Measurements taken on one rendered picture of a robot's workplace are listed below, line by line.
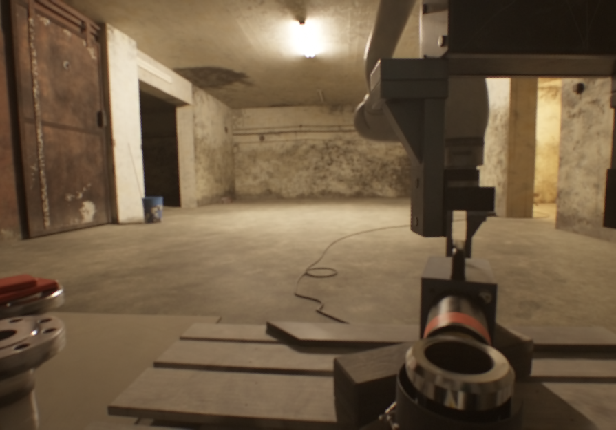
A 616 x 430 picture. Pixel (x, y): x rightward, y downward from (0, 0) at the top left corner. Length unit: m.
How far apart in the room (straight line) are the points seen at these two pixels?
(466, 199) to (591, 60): 0.52
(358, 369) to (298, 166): 10.32
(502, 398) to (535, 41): 0.32
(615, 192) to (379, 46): 0.50
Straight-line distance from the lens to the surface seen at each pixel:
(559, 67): 0.27
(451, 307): 0.63
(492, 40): 0.22
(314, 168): 10.84
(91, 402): 1.17
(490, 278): 0.74
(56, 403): 1.21
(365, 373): 0.70
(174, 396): 0.84
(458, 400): 0.40
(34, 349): 0.95
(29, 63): 5.11
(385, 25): 0.67
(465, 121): 0.74
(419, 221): 0.21
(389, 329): 1.04
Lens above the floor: 0.59
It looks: 6 degrees down
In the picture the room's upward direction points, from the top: 1 degrees counter-clockwise
